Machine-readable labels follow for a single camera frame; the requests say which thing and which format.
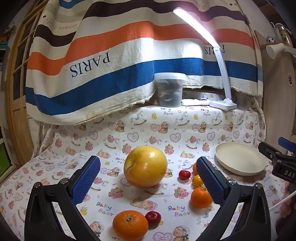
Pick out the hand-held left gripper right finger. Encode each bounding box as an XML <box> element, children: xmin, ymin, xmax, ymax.
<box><xmin>196</xmin><ymin>156</ymin><xmax>271</xmax><ymax>241</ymax></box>

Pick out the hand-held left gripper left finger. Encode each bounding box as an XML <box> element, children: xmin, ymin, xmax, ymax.
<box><xmin>24</xmin><ymin>156</ymin><xmax>102</xmax><ymax>241</ymax></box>

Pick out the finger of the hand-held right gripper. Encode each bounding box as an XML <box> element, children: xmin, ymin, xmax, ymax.
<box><xmin>258</xmin><ymin>141</ymin><xmax>284</xmax><ymax>164</ymax></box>
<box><xmin>278</xmin><ymin>137</ymin><xmax>296</xmax><ymax>154</ymax></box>

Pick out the kumquat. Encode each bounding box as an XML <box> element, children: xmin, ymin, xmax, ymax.
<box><xmin>192</xmin><ymin>174</ymin><xmax>205</xmax><ymax>188</ymax></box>

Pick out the stemmed tangerine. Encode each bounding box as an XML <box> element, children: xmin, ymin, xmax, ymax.
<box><xmin>190</xmin><ymin>186</ymin><xmax>213</xmax><ymax>208</ymax></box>

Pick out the small red fruit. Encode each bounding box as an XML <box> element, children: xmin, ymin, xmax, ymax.
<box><xmin>178</xmin><ymin>170</ymin><xmax>191</xmax><ymax>185</ymax></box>
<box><xmin>145</xmin><ymin>211</ymin><xmax>162</xmax><ymax>229</ymax></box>

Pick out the cream plate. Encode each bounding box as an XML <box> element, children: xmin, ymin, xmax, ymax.
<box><xmin>215</xmin><ymin>142</ymin><xmax>267</xmax><ymax>177</ymax></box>

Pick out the large yellow apple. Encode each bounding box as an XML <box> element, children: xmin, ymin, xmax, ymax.
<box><xmin>124</xmin><ymin>146</ymin><xmax>168</xmax><ymax>189</ymax></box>

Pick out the person's right hand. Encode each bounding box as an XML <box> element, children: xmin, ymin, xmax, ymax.
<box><xmin>276</xmin><ymin>181</ymin><xmax>296</xmax><ymax>232</ymax></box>

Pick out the wooden board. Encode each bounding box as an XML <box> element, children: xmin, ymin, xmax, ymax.
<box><xmin>254</xmin><ymin>30</ymin><xmax>296</xmax><ymax>151</ymax></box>

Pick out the bear printed cloth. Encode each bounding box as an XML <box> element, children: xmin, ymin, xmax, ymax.
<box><xmin>0</xmin><ymin>90</ymin><xmax>287</xmax><ymax>241</ymax></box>

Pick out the white power strip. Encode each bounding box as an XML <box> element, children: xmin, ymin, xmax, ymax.
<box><xmin>181</xmin><ymin>99</ymin><xmax>211</xmax><ymax>106</ymax></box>

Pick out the white desk lamp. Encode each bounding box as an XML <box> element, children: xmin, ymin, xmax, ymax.
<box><xmin>173</xmin><ymin>7</ymin><xmax>237</xmax><ymax>111</ymax></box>

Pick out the wooden door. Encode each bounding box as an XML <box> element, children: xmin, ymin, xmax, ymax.
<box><xmin>5</xmin><ymin>0</ymin><xmax>53</xmax><ymax>167</ymax></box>

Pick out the white spot lamp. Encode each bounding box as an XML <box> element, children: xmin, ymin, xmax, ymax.
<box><xmin>265</xmin><ymin>42</ymin><xmax>296</xmax><ymax>58</ymax></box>

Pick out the lidded plastic container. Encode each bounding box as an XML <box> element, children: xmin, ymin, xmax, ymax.
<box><xmin>154</xmin><ymin>72</ymin><xmax>186</xmax><ymax>108</ymax></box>

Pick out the clear plastic tube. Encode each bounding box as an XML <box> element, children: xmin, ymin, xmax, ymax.
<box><xmin>269</xmin><ymin>22</ymin><xmax>292</xmax><ymax>44</ymax></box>

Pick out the striped blanket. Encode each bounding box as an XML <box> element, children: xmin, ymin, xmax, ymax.
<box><xmin>24</xmin><ymin>0</ymin><xmax>264</xmax><ymax>127</ymax></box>

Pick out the white cable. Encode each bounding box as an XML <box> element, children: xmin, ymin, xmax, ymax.
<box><xmin>269</xmin><ymin>192</ymin><xmax>296</xmax><ymax>211</ymax></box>

